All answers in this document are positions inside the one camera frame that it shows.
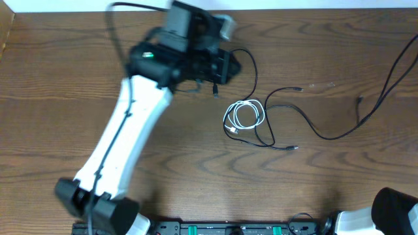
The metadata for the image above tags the clear tape piece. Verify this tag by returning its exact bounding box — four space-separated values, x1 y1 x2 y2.
309 82 336 89

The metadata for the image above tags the white cable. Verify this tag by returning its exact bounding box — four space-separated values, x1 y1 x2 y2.
222 99 266 135

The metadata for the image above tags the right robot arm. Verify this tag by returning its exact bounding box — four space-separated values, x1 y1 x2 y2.
321 187 417 235

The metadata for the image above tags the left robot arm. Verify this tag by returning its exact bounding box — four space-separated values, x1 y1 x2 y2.
55 1 241 234

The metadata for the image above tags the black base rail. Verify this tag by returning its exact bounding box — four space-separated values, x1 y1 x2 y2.
71 220 330 235

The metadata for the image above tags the short black cable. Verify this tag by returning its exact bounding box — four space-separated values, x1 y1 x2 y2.
223 48 304 151

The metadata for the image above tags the long black cable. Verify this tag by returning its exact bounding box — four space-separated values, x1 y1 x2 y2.
264 34 418 141

